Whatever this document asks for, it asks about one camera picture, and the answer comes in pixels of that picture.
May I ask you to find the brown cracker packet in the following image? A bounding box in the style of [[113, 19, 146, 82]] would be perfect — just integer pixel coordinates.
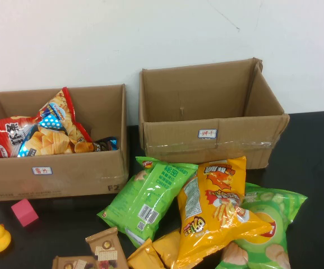
[[85, 226, 129, 269], [52, 254, 98, 269]]

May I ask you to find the dark brown snack bag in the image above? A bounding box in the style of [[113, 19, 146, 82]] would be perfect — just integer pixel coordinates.
[[90, 136, 119, 152]]

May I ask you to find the orange fries snack bag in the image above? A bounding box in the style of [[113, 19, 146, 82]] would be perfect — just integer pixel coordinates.
[[176, 156, 274, 269]]

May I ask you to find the taped empty cardboard box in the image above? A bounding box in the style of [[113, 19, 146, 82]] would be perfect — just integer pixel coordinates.
[[138, 57, 291, 170]]

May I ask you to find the green chips bag with barcode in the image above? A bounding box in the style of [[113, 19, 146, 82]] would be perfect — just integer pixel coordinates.
[[96, 156, 199, 249]]

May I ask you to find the cardboard box with F2 print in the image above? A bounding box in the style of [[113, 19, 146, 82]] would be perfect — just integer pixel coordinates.
[[0, 84, 129, 202]]

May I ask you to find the red-edged corn chips bag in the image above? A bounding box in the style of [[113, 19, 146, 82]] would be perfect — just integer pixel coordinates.
[[38, 86, 94, 154]]

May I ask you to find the blue polka dot chips bag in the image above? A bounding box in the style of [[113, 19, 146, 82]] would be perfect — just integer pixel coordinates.
[[17, 116, 76, 157]]

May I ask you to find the green cucumber potato chips bag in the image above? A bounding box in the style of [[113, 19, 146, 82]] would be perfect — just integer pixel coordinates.
[[215, 182, 308, 269]]

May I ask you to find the pink cube block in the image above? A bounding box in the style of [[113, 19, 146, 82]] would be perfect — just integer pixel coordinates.
[[11, 198, 39, 227]]

